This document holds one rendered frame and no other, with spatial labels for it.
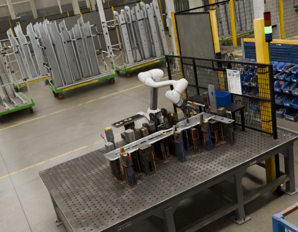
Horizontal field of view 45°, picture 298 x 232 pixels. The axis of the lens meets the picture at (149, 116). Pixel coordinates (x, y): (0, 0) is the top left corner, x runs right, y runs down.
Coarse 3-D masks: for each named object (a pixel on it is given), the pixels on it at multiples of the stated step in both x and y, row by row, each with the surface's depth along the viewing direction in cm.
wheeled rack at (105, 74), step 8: (104, 24) 1021; (72, 40) 1023; (112, 56) 1054; (104, 64) 1145; (104, 72) 1112; (112, 72) 1099; (48, 80) 1081; (80, 80) 1063; (88, 80) 1049; (96, 80) 1047; (112, 80) 1080; (56, 88) 1005; (64, 88) 1014; (72, 88) 1023
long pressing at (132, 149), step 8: (184, 120) 416; (192, 120) 412; (184, 128) 394; (152, 136) 389; (160, 136) 385; (128, 144) 380; (136, 144) 377; (144, 144) 373; (112, 152) 368; (112, 160) 353
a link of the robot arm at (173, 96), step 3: (174, 90) 391; (168, 93) 389; (171, 93) 389; (174, 93) 390; (177, 93) 390; (168, 96) 389; (171, 96) 389; (174, 96) 389; (177, 96) 390; (168, 99) 393; (171, 99) 391; (174, 99) 391; (177, 99) 392; (174, 102) 393; (177, 102) 393
